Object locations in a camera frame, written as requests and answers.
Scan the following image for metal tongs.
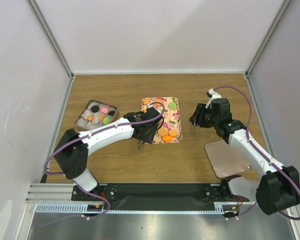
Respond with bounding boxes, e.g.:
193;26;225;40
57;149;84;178
137;140;144;150

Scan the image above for brown chip cookie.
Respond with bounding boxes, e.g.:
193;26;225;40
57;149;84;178
98;115;105;121

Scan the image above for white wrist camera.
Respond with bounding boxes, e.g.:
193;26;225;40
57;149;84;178
205;88;222;109
146;102;162;113

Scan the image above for orange swirl cookie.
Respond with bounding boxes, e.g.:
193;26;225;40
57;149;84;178
87;115;94;122

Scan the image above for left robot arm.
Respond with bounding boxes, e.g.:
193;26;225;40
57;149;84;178
50;101;166;200

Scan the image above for black sandwich cookie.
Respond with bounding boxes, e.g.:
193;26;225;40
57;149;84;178
108;110;116;117
90;105;100;113

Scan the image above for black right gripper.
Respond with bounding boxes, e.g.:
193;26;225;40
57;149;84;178
188;103;219;128

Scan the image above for orange leaf cookie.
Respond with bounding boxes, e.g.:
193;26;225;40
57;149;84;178
162;135;174;143
142;98;151;105

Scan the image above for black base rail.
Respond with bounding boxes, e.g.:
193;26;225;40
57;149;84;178
72;182;253;211

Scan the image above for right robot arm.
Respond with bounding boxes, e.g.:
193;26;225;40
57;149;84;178
189;98;300;215

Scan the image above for pink oval cookie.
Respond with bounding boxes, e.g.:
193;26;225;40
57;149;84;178
100;107;109;114

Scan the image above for grey slotted cable duct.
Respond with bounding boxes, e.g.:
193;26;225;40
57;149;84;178
36;202;253;215

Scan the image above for floral serving tray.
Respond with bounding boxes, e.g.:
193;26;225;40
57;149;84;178
141;96;183;144

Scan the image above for pink tin lid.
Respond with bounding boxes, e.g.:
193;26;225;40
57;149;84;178
204;140;251;179

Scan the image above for gold cookie tin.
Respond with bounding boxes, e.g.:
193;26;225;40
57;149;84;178
75;99;119;131

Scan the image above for green round cookie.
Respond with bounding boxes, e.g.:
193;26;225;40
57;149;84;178
102;117;112;125
168;102;178;110

